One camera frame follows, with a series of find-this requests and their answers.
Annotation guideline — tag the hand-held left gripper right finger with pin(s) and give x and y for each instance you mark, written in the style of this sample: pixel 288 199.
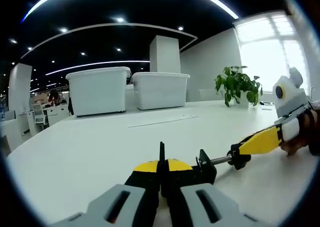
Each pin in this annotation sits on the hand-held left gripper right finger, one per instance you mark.
pixel 225 212

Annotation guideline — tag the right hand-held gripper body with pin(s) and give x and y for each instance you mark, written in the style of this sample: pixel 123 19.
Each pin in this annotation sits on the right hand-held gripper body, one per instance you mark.
pixel 291 99

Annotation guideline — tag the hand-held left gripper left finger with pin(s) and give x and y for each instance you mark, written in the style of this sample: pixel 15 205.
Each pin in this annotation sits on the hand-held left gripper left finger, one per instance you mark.
pixel 100 212

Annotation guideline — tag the black clamp fixture with clip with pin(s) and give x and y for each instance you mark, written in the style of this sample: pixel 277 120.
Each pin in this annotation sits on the black clamp fixture with clip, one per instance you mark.
pixel 206 170

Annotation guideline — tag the white desk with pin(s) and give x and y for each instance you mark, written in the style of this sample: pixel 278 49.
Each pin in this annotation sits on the white desk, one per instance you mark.
pixel 87 157

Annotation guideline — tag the person's right hand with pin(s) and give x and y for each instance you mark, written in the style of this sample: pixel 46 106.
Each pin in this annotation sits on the person's right hand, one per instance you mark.
pixel 305 139

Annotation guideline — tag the potted green plant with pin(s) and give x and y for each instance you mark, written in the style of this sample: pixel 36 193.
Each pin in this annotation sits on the potted green plant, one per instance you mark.
pixel 237 84

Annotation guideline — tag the wide white storage box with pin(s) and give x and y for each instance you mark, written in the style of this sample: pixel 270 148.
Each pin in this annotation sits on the wide white storage box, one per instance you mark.
pixel 160 92

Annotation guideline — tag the white mesh office chair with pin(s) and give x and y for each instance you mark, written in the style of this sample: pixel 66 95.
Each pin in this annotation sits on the white mesh office chair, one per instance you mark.
pixel 40 114

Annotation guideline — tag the tall white storage box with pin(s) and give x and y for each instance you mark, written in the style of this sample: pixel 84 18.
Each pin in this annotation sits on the tall white storage box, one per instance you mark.
pixel 97 92

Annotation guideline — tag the long curved ceiling light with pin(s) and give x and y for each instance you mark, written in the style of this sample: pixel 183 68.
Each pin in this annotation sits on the long curved ceiling light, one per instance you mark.
pixel 37 5

